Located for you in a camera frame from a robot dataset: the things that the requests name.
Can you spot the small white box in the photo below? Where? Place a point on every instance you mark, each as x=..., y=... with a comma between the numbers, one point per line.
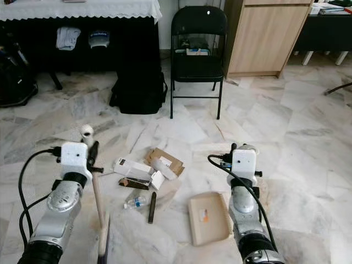
x=165, y=169

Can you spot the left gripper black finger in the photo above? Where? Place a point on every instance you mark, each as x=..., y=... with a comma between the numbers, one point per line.
x=93, y=155

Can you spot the black backpack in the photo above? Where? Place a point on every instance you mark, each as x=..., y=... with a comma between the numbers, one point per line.
x=138, y=93

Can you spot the beige broom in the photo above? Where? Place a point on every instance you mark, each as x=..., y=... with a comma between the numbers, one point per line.
x=87, y=132

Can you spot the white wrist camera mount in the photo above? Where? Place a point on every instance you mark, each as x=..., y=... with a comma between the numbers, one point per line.
x=74, y=159
x=245, y=162

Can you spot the dark brown flat packet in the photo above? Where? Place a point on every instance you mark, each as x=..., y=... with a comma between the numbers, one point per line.
x=133, y=183

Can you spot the clear plastic bottle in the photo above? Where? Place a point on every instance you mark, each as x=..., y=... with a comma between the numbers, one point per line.
x=135, y=202

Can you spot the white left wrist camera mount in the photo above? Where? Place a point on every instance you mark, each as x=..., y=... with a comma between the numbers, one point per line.
x=74, y=159

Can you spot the white and teal bag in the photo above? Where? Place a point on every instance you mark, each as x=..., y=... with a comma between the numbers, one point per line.
x=197, y=51

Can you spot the black desk with white legs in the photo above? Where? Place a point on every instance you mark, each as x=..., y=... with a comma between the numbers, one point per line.
x=330, y=33

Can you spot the black folding chair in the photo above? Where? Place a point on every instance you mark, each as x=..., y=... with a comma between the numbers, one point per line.
x=198, y=69

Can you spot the brown cardboard box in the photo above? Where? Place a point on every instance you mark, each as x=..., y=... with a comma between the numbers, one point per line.
x=157, y=153

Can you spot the large black bag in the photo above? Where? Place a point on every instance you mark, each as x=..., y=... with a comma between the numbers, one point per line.
x=16, y=80

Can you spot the light wooden cabinet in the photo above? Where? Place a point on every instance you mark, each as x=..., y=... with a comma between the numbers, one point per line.
x=264, y=36

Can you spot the white lace tablecloth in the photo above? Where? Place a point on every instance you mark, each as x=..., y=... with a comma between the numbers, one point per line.
x=82, y=9

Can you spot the dark bottle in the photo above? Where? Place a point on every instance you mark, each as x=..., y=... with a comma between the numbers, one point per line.
x=6, y=1

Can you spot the stack of papers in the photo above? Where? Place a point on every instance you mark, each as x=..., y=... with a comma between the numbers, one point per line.
x=330, y=8

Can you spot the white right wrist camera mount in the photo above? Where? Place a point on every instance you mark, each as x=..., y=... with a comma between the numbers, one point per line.
x=245, y=162

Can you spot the black office chair leg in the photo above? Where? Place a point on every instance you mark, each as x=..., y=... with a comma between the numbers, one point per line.
x=338, y=88

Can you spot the grey folded cloth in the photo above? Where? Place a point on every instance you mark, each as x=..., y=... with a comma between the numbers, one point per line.
x=69, y=38

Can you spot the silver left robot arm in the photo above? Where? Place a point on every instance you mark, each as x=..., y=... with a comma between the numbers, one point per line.
x=60, y=203

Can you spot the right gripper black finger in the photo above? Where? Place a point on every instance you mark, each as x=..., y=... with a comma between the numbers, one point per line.
x=234, y=150

